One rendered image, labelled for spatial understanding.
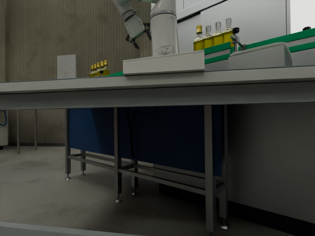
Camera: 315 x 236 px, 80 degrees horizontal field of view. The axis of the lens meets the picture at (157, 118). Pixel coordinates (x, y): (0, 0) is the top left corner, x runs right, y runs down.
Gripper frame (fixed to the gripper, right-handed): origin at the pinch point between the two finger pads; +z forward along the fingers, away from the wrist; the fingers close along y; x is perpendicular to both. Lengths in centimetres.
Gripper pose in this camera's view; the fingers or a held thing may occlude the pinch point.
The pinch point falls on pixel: (143, 42)
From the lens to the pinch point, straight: 119.8
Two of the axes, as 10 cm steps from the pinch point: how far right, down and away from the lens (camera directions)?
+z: 5.0, 8.5, 1.7
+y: -8.5, 4.4, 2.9
